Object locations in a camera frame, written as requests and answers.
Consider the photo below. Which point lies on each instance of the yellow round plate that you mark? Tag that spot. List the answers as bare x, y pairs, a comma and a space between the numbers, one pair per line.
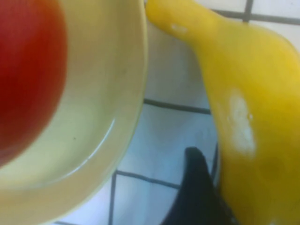
98, 105

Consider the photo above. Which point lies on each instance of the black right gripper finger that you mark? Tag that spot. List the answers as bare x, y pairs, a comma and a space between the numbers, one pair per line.
197, 199

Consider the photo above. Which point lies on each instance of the white black-grid tablecloth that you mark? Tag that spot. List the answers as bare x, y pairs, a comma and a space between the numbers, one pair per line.
154, 145

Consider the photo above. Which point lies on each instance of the yellow banana green tip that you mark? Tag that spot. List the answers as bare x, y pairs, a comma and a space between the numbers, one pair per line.
257, 82

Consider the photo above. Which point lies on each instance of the red apple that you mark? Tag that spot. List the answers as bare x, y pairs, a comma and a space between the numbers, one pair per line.
25, 70

